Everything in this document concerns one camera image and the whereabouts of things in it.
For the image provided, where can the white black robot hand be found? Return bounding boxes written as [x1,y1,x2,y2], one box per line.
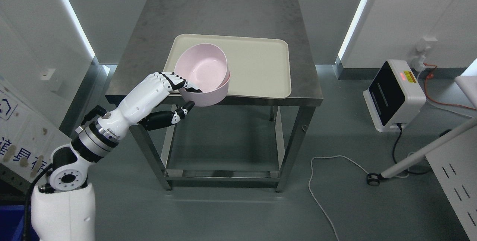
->
[98,72,202,136]

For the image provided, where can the pink bowl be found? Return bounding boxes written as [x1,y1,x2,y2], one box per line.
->
[174,44,228,93]
[179,70,231,107]

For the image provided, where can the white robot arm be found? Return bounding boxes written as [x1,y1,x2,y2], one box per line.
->
[25,104,144,241]

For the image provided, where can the stainless steel table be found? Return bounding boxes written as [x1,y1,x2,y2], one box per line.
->
[105,0,324,193]

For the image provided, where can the white sign board blue letters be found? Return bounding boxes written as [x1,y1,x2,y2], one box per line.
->
[0,79,70,182]

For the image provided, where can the cream plastic tray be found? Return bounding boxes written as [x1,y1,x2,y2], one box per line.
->
[163,34,292,99]

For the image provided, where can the white stand leg with caster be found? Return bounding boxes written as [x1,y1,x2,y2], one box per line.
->
[366,117,477,186]

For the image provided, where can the white black device box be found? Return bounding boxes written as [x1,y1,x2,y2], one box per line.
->
[363,59,426,132]

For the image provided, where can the white perforated panel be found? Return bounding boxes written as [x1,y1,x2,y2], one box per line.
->
[426,117,477,241]

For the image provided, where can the white wall switch box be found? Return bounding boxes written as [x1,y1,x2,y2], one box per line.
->
[40,68,63,93]

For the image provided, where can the white cable on floor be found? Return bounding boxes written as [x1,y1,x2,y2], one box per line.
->
[308,155,373,241]

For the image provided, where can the black power cable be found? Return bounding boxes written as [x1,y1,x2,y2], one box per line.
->
[392,123,433,175]

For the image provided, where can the white wall socket plug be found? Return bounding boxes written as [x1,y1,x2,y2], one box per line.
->
[415,36,438,72]

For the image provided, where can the orange cable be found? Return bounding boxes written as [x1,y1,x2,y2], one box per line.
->
[424,64,477,111]

